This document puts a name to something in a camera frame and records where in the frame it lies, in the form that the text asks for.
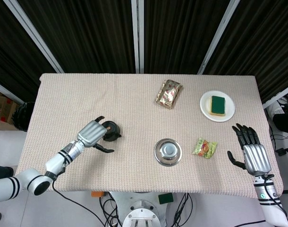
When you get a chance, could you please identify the stainless steel bowl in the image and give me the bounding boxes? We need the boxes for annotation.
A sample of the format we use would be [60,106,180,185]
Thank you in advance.
[153,138,183,167]

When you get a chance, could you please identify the green instant noodle packet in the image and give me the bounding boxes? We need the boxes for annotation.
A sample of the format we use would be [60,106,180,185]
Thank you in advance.
[192,138,218,159]

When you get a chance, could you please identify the white round plate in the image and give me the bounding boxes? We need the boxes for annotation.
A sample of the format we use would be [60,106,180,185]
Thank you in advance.
[199,89,236,122]

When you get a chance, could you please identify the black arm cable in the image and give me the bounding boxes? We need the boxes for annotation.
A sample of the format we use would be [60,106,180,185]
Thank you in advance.
[51,163,106,227]

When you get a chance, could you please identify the green square pad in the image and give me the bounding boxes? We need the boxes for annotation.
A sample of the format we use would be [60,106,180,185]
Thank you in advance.
[158,192,174,205]

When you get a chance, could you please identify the black rubbish bag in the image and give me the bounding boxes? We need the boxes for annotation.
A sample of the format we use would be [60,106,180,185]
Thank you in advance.
[11,101,35,132]

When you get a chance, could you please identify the brown cardboard box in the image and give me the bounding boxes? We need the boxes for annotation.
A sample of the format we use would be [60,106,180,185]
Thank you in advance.
[0,87,20,131]

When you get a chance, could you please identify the green yellow sponge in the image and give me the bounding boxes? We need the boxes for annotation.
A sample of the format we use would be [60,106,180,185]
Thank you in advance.
[209,95,227,117]

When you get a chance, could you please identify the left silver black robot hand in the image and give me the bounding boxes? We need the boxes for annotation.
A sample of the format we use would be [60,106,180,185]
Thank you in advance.
[76,115,116,154]

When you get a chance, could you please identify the gold foil snack packet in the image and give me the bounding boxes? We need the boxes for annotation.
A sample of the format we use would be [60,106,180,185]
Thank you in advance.
[154,79,184,110]

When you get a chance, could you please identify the white frame post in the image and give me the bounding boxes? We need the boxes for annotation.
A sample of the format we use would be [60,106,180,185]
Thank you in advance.
[0,79,25,105]
[131,0,145,73]
[262,81,288,109]
[3,0,65,73]
[197,0,248,75]

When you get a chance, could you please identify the person leg black trousers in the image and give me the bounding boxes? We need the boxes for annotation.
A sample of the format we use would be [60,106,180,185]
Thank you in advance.
[0,165,14,181]

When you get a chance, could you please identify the black floor cable bundle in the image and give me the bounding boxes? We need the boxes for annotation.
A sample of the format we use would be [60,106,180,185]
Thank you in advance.
[98,192,124,227]
[172,192,195,227]

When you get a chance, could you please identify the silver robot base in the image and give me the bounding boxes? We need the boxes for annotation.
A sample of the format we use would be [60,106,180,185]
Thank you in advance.
[108,191,173,227]

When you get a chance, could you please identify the black equipment case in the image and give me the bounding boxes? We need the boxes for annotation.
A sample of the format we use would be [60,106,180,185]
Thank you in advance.
[272,113,288,134]

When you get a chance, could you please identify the black pleated curtain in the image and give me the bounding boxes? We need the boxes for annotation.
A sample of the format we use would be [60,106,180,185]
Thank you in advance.
[143,0,231,75]
[0,0,59,102]
[16,0,136,74]
[204,0,288,103]

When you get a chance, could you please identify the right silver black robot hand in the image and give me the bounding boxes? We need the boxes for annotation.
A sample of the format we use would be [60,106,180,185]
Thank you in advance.
[227,122,271,177]

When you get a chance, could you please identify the beige woven tablecloth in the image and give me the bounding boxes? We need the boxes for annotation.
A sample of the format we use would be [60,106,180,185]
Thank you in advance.
[15,72,284,198]

